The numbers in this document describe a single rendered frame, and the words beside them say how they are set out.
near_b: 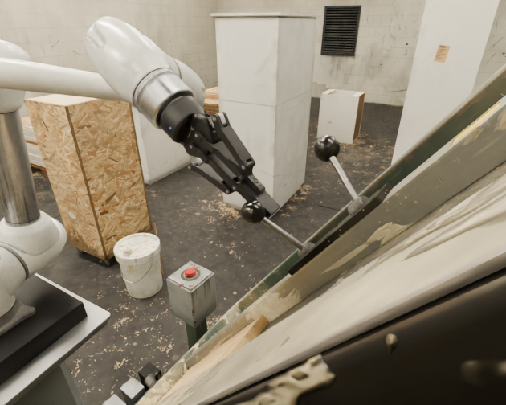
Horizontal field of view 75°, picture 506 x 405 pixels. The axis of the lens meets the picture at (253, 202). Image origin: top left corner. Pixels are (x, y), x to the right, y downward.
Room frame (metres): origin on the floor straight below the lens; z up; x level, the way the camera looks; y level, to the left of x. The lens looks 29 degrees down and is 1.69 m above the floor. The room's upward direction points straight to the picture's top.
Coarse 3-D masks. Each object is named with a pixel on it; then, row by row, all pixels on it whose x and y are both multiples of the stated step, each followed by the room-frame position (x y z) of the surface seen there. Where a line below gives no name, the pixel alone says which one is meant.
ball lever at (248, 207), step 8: (256, 200) 0.44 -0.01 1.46; (248, 208) 0.43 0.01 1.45; (256, 208) 0.43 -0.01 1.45; (264, 208) 0.44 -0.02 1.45; (248, 216) 0.42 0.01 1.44; (256, 216) 0.42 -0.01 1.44; (264, 216) 0.43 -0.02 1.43; (272, 224) 0.43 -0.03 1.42; (280, 232) 0.42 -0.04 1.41; (288, 240) 0.42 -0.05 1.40; (296, 240) 0.42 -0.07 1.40; (304, 248) 0.41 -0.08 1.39
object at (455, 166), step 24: (504, 96) 0.33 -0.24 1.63; (504, 120) 0.29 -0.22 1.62; (456, 144) 0.31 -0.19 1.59; (480, 144) 0.29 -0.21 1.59; (504, 144) 0.28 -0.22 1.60; (432, 168) 0.31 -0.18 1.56; (456, 168) 0.30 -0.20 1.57; (480, 168) 0.29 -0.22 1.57; (408, 192) 0.32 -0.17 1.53; (432, 192) 0.31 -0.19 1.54; (456, 192) 0.30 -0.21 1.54; (384, 216) 0.33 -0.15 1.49; (408, 216) 0.32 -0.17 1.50; (336, 240) 0.36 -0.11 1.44; (360, 240) 0.35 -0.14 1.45; (384, 240) 0.33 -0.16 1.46; (312, 264) 0.38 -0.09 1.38; (336, 264) 0.36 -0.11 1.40; (288, 288) 0.40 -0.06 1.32; (312, 288) 0.38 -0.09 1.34; (264, 312) 0.43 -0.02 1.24; (216, 336) 0.50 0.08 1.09; (192, 360) 0.55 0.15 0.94
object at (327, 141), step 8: (328, 136) 0.46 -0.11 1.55; (320, 144) 0.45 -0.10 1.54; (328, 144) 0.44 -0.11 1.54; (336, 144) 0.45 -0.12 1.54; (320, 152) 0.44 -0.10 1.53; (328, 152) 0.44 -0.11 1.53; (336, 152) 0.44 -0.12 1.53; (320, 160) 0.45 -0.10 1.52; (328, 160) 0.45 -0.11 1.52; (336, 160) 0.44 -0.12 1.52; (336, 168) 0.43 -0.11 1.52; (344, 176) 0.41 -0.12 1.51; (344, 184) 0.40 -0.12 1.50; (352, 192) 0.39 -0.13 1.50; (352, 200) 0.38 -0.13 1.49; (360, 200) 0.37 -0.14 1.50; (352, 208) 0.37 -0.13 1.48; (360, 208) 0.36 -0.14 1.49
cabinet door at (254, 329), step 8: (256, 320) 0.42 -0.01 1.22; (264, 320) 0.42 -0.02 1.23; (248, 328) 0.41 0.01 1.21; (256, 328) 0.40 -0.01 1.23; (264, 328) 0.41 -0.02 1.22; (240, 336) 0.40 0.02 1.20; (248, 336) 0.38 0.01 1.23; (256, 336) 0.39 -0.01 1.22; (224, 344) 0.46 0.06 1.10; (232, 344) 0.40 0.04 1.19; (240, 344) 0.37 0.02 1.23; (216, 352) 0.45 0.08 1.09; (224, 352) 0.40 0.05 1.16; (232, 352) 0.35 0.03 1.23; (208, 360) 0.44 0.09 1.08; (216, 360) 0.39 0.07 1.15; (192, 368) 0.52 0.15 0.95; (200, 368) 0.44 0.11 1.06; (208, 368) 0.38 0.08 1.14; (184, 376) 0.51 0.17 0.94; (192, 376) 0.44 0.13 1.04; (176, 384) 0.49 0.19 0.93; (184, 384) 0.43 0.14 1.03; (168, 392) 0.48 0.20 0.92; (160, 400) 0.46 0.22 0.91
